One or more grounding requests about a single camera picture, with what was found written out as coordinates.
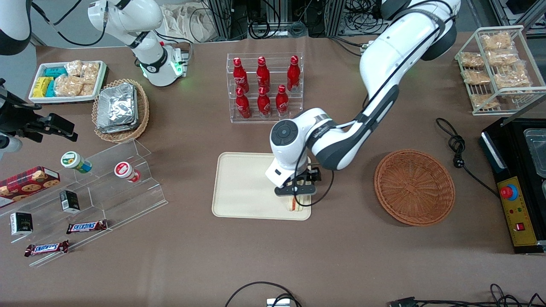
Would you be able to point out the red tartan cookie box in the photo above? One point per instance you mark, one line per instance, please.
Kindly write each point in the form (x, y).
(25, 183)

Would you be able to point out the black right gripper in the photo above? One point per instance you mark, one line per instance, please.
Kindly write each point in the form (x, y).
(16, 120)

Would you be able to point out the aluminium frame post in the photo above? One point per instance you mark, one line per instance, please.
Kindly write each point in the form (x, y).
(337, 17)
(222, 19)

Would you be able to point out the Snickers chocolate bar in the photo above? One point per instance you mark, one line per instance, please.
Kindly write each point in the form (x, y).
(46, 248)
(86, 227)

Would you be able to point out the foil wrapped pack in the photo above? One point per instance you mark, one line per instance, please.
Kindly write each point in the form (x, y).
(116, 104)
(117, 129)

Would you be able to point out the cream plastic serving tray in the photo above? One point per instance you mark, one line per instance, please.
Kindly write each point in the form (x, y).
(243, 187)

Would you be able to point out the red cola bottle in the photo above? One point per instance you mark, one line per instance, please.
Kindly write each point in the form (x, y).
(264, 104)
(243, 106)
(281, 102)
(240, 76)
(293, 76)
(263, 76)

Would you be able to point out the brown wicker basket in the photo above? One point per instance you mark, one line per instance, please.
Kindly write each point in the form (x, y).
(413, 187)

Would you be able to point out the yellow snack packet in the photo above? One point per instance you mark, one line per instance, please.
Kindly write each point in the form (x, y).
(42, 86)

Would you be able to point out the yellow control panel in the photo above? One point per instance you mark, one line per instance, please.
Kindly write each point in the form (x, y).
(522, 213)

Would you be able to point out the green lid sunflower cup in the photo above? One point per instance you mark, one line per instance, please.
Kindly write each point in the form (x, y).
(72, 161)

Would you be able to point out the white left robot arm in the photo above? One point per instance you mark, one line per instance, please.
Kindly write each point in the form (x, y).
(384, 55)

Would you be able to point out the small black carton box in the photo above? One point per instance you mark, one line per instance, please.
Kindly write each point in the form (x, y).
(21, 224)
(69, 201)

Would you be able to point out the white rectangular snack tray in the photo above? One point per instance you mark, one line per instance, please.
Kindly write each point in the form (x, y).
(36, 99)

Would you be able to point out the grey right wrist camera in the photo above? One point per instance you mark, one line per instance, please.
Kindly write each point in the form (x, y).
(9, 146)

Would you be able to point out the red rocker switch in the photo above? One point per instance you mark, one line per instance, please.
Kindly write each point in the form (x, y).
(519, 227)

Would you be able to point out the small silver device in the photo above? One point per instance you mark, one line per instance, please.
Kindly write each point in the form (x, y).
(278, 303)

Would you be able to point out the light wicker basket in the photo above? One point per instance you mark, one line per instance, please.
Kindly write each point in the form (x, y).
(143, 115)

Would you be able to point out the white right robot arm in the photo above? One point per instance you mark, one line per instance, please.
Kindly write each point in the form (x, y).
(145, 47)

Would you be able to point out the clear plastic container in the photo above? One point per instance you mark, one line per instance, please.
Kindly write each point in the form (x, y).
(536, 151)

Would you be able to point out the clear acrylic bottle rack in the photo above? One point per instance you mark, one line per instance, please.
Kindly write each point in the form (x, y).
(294, 115)

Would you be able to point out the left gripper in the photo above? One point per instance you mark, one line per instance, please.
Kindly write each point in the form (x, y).
(312, 174)

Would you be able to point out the red lid strawberry cup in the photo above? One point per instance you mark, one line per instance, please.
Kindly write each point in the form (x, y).
(123, 169)

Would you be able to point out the clear acrylic stepped shelf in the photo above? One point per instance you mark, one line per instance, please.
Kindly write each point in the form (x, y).
(111, 200)

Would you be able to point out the red emergency stop button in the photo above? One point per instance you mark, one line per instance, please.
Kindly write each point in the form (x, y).
(509, 192)

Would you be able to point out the teal snack packet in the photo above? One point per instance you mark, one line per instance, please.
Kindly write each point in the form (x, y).
(55, 72)
(50, 88)

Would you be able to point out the black machine housing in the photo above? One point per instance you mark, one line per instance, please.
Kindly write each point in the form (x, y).
(503, 157)

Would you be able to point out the clear bag of crackers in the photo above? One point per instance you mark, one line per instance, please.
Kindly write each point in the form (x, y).
(73, 68)
(512, 79)
(496, 41)
(477, 77)
(471, 59)
(90, 72)
(484, 101)
(68, 86)
(503, 57)
(88, 89)

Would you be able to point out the beige cloth bag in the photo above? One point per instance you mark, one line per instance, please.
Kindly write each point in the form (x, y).
(183, 21)

